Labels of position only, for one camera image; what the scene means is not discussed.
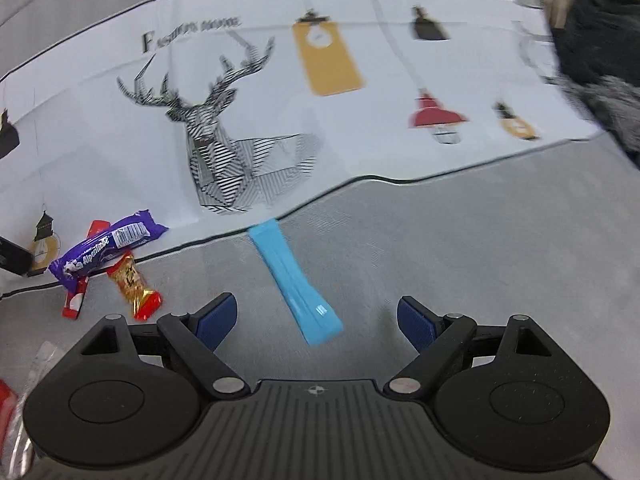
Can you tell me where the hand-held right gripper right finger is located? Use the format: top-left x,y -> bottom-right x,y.
382,296 -> 556,401

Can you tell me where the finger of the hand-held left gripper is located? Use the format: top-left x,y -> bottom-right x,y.
0,236 -> 35,277

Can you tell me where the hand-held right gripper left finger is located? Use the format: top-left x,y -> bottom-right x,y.
80,291 -> 251,401

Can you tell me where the red white stick packet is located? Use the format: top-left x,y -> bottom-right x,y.
61,220 -> 112,320

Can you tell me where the blue snack packet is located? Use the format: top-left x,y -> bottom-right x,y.
248,218 -> 345,346

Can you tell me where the purple chocolate bar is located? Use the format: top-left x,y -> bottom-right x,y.
47,208 -> 169,292

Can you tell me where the gold red candy bar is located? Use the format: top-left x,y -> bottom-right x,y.
106,252 -> 163,322

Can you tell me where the clear long stick packet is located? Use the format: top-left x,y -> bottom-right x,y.
0,341 -> 66,478

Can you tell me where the plain red snack packet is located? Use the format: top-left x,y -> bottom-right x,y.
0,380 -> 19,461

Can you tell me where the grey white deer print bedspread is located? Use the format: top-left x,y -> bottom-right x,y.
0,0 -> 640,411

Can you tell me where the dark fleece cloth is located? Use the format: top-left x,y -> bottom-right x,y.
547,0 -> 640,168

